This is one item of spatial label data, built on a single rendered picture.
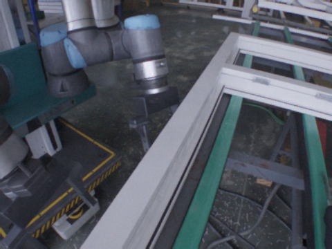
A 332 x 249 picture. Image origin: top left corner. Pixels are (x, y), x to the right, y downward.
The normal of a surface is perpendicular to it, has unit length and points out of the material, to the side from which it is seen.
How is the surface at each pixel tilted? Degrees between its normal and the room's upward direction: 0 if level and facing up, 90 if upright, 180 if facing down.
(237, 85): 90
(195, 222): 0
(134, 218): 0
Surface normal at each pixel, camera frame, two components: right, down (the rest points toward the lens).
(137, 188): 0.04, -0.79
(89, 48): 0.50, 0.21
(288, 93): -0.39, 0.55
